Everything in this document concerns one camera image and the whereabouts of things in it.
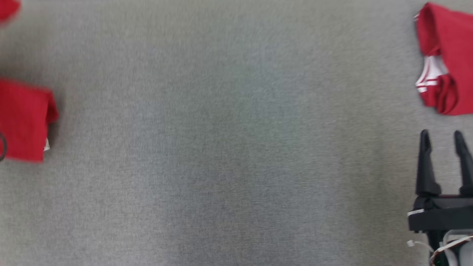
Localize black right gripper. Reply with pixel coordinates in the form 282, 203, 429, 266
408, 129, 473, 233

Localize thin pale gripper cable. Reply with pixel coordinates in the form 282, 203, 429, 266
429, 236, 473, 266

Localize red Bulls 23 shorts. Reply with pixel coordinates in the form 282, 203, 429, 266
0, 78, 59, 163

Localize red white Bulls jersey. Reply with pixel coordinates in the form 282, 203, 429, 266
414, 2, 473, 116

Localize red garment with white stripes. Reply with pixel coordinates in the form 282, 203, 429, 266
0, 0, 21, 21

